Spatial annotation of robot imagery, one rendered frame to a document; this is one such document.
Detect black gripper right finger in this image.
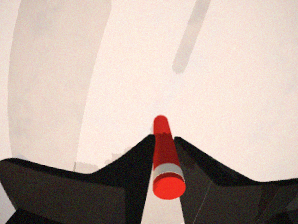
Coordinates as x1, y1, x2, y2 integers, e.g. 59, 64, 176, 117
173, 136, 298, 224

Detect red peg with white band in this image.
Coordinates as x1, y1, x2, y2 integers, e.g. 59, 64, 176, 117
152, 115, 186, 200

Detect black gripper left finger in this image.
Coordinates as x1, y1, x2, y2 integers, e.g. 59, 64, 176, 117
0, 135, 156, 224

